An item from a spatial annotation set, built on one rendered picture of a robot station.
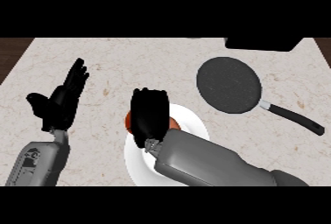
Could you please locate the black appliance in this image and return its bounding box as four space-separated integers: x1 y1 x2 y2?
223 37 306 53

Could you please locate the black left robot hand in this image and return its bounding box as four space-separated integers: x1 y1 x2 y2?
25 57 90 133

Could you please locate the dark grey frying pan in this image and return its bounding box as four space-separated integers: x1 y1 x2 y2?
195 56 327 137

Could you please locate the white plate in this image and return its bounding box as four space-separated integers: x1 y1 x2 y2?
123 102 211 187

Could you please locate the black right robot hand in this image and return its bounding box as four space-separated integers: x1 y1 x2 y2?
129 87 171 150

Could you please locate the red tomato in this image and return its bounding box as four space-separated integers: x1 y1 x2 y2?
124 111 182 135

